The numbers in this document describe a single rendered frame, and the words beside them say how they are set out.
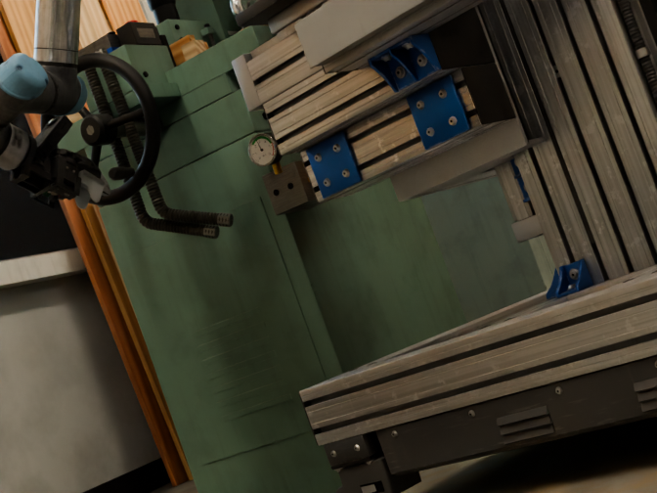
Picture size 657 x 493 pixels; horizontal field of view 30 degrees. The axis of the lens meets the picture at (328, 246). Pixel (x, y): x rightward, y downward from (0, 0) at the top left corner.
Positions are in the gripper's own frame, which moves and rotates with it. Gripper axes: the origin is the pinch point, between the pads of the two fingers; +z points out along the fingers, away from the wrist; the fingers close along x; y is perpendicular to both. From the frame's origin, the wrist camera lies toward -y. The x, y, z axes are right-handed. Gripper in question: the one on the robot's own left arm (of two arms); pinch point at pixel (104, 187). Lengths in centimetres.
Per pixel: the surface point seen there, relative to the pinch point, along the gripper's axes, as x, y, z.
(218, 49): 18.8, -28.8, 10.6
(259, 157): 23.2, -4.9, 17.2
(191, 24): 2, -50, 20
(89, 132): -1.9, -11.8, -2.6
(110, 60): 7.7, -21.6, -6.8
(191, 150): 4.5, -15.4, 18.4
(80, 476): -138, -5, 119
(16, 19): -126, -151, 69
